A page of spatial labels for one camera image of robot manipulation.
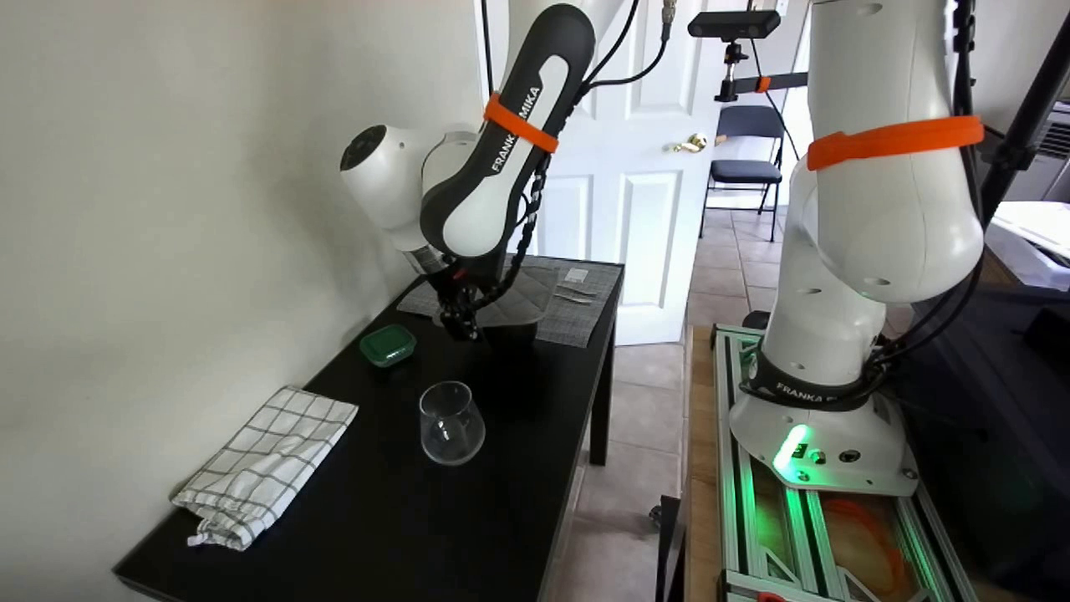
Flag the black table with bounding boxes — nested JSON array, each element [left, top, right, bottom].
[[110, 252, 628, 602]]

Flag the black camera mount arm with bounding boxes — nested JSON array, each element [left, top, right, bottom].
[[713, 37, 814, 106]]

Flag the black stereo camera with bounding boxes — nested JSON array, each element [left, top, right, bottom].
[[687, 8, 786, 43]]

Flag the orange strap on arm base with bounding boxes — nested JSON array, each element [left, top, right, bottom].
[[802, 113, 989, 173]]

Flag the white panelled door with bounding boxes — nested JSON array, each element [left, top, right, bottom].
[[504, 0, 808, 349], [774, 0, 819, 169]]

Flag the orange strap on forearm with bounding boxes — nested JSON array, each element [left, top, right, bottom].
[[483, 90, 565, 156]]

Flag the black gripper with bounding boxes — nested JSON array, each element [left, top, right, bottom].
[[418, 252, 512, 346]]

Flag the black bench clamp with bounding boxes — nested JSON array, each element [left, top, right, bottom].
[[650, 496, 687, 602]]

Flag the blue folding chair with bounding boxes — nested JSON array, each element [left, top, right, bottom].
[[695, 100, 790, 245]]

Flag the white checked dish towel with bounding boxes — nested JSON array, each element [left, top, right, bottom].
[[169, 386, 363, 554]]

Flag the brass door handle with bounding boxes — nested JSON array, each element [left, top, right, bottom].
[[661, 131, 713, 156]]

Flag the grey woven placemat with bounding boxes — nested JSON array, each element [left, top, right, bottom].
[[487, 254, 626, 350]]

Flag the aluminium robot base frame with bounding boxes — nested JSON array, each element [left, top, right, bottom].
[[713, 322, 985, 602]]

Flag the white box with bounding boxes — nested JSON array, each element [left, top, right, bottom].
[[985, 215, 1070, 295]]

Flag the black tripod leg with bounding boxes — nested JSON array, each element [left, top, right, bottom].
[[977, 40, 1070, 226]]

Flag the green round lid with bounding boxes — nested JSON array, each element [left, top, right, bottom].
[[358, 322, 422, 370]]

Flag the black base cable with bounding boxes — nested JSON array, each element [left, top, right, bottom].
[[881, 254, 989, 370]]

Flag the wooden workbench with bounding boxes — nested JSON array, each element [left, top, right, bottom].
[[678, 322, 728, 602]]

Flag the clear glass cup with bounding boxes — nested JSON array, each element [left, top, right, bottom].
[[414, 379, 487, 468]]

